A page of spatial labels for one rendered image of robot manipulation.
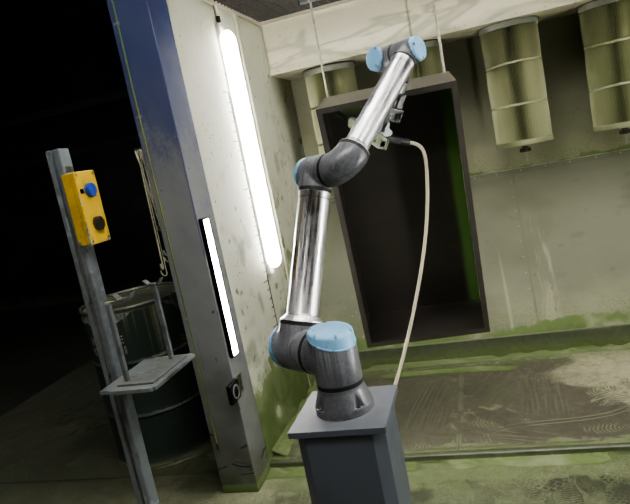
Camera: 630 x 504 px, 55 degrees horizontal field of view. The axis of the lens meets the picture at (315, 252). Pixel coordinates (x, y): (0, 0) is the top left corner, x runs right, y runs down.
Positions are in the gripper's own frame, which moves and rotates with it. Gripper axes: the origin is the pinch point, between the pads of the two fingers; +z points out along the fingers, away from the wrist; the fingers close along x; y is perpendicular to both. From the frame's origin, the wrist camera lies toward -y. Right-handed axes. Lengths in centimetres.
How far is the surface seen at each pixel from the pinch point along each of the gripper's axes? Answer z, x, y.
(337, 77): 0, 136, 41
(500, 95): -17, 76, 118
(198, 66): -3, 68, -62
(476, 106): -3, 111, 131
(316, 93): 13, 140, 31
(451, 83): -28.1, -2.9, 25.8
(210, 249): 61, 9, -58
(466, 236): 46, 10, 74
